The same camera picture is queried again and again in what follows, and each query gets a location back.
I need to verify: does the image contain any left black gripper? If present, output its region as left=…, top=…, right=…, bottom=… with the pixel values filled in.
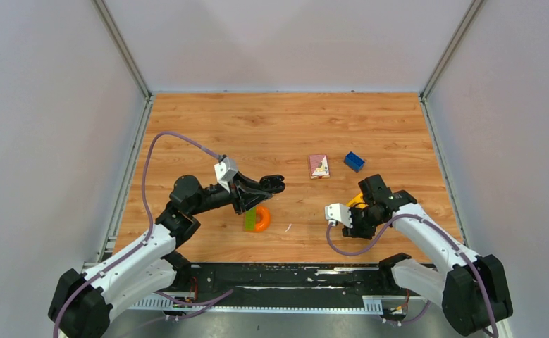
left=190, top=170, right=273, bottom=216

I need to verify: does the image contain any black earbud case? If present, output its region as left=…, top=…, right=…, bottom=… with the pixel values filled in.
left=259, top=175, right=286, bottom=194

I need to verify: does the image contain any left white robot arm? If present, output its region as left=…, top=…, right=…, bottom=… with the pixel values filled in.
left=48, top=173, right=285, bottom=337

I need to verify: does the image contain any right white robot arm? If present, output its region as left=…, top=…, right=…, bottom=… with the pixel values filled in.
left=324, top=175, right=514, bottom=337

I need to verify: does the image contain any yellow triangle block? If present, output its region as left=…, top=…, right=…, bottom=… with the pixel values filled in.
left=346, top=193, right=368, bottom=208

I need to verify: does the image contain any green toy brick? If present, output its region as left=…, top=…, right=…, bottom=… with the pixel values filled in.
left=243, top=207, right=257, bottom=232

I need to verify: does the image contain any blue toy brick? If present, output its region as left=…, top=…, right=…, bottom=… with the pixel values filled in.
left=343, top=151, right=365, bottom=173

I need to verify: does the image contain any playing card box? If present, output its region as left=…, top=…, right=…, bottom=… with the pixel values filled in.
left=308, top=154, right=330, bottom=180

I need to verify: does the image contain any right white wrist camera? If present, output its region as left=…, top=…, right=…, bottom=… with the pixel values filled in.
left=324, top=203, right=353, bottom=228

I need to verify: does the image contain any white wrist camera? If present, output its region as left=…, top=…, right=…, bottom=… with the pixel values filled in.
left=214, top=156, right=238, bottom=192
left=324, top=203, right=353, bottom=228

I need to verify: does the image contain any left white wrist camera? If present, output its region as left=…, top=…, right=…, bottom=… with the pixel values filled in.
left=214, top=156, right=238, bottom=192

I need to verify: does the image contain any orange half ring block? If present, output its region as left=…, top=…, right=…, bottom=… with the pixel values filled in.
left=254, top=205, right=271, bottom=232

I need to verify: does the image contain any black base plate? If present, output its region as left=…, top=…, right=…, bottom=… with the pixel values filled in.
left=163, top=263, right=417, bottom=310

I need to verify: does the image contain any slotted cable duct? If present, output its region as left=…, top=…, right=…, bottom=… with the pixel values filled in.
left=121, top=292, right=384, bottom=315

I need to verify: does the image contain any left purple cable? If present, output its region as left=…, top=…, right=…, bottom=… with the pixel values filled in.
left=52, top=131, right=223, bottom=338

